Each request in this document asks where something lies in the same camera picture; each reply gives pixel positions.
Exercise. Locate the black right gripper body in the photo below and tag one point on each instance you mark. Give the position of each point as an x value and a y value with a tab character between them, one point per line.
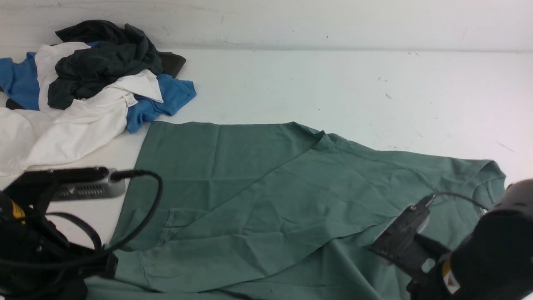
493	263

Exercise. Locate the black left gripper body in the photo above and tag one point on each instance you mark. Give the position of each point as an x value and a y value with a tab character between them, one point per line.
39	263

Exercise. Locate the green long sleeve shirt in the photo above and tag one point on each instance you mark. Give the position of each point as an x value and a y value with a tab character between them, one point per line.
277	212

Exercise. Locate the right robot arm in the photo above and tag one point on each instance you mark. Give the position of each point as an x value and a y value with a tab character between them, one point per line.
517	198

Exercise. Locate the white shirt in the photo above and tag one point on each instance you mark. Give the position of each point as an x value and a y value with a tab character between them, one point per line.
56	137

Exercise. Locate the blue shirt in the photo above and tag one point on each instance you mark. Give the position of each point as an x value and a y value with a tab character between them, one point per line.
166	98

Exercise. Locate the dark grey shirt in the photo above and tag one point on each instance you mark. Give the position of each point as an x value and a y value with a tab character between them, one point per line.
108	53

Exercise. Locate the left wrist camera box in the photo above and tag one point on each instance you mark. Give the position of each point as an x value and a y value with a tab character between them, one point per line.
57	185

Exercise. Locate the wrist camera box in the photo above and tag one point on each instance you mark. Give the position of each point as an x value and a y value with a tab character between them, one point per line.
402	244
57	185

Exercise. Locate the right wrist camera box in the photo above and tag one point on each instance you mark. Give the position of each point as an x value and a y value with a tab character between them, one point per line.
402	244

